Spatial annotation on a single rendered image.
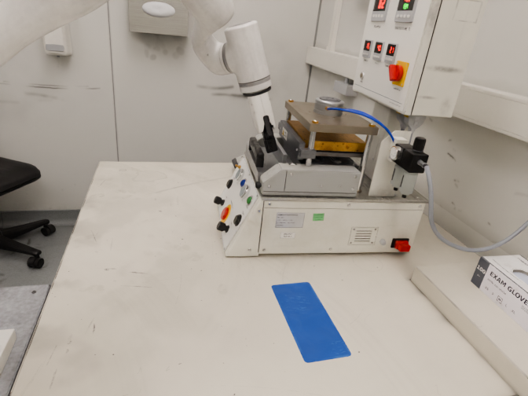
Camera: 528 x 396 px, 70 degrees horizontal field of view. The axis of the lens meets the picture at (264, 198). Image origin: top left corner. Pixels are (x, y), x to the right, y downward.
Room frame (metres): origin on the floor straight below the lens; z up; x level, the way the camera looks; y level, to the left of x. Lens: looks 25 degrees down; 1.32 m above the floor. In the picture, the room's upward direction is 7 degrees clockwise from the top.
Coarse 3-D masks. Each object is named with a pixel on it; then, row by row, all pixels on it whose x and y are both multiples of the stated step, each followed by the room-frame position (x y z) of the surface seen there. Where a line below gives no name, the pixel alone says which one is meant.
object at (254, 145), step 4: (252, 140) 1.04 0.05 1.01; (256, 140) 1.04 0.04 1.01; (252, 144) 1.01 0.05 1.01; (256, 144) 1.00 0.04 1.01; (248, 148) 1.07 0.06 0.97; (252, 148) 1.00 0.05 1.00; (256, 148) 0.96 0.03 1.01; (260, 148) 0.97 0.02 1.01; (256, 152) 0.94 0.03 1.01; (260, 152) 0.93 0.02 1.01; (256, 156) 0.93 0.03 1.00; (260, 156) 0.93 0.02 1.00; (256, 160) 0.93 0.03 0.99; (260, 160) 0.93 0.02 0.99; (256, 164) 0.93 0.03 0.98; (260, 164) 0.93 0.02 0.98
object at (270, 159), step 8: (248, 152) 1.06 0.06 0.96; (264, 152) 1.06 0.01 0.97; (272, 152) 1.07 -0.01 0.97; (280, 152) 0.97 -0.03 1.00; (248, 160) 1.05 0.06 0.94; (264, 160) 0.99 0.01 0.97; (272, 160) 1.00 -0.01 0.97; (280, 160) 0.96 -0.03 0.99; (288, 160) 1.01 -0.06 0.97; (256, 168) 0.92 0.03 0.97; (264, 168) 0.93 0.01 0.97; (256, 176) 0.91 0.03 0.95
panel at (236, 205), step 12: (240, 168) 1.10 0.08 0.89; (252, 180) 0.95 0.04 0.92; (228, 192) 1.08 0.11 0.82; (252, 192) 0.90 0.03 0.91; (228, 204) 1.02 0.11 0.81; (240, 204) 0.93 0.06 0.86; (252, 204) 0.85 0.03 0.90; (228, 216) 0.96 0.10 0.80; (240, 216) 0.87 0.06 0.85; (228, 240) 0.85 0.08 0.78
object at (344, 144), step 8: (288, 120) 1.12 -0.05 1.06; (296, 128) 1.03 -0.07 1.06; (304, 128) 1.04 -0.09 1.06; (304, 136) 0.96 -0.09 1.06; (320, 136) 0.98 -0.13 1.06; (328, 136) 0.99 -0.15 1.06; (336, 136) 1.00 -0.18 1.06; (344, 136) 1.01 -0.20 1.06; (352, 136) 1.02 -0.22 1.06; (320, 144) 0.93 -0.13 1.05; (328, 144) 0.94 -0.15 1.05; (336, 144) 0.94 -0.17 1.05; (344, 144) 0.95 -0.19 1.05; (352, 144) 0.95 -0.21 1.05; (360, 144) 0.96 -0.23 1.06; (320, 152) 0.93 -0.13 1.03; (328, 152) 0.94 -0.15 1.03; (336, 152) 0.95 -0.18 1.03; (344, 152) 0.95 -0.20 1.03; (352, 152) 0.96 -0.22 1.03; (360, 152) 0.96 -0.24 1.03
